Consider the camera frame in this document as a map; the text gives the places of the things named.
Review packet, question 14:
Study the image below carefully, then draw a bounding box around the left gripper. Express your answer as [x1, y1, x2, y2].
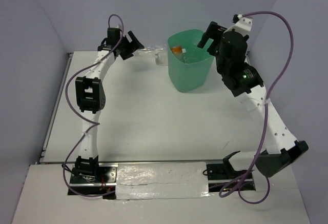
[118, 31, 146, 60]

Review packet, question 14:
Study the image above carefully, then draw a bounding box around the clear jar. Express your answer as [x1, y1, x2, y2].
[155, 51, 168, 66]

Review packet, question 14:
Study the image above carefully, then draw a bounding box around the orange label plastic bottle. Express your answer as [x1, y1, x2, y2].
[171, 46, 182, 55]

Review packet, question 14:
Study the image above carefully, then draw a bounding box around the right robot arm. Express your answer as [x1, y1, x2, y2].
[197, 20, 309, 178]

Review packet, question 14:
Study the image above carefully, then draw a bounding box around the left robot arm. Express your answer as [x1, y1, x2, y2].
[72, 28, 144, 182]

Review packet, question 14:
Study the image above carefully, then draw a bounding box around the green plastic bin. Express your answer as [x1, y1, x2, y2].
[168, 29, 214, 93]

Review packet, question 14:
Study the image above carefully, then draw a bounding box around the silver tape patch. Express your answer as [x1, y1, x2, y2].
[115, 162, 209, 200]

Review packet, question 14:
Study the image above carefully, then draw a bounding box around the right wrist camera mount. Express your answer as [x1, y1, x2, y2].
[232, 14, 253, 35]

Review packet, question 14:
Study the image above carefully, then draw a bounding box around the metal base rail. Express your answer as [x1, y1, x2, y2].
[61, 159, 247, 198]

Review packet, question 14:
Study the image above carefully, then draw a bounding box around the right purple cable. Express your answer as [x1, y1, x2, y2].
[219, 11, 294, 205]

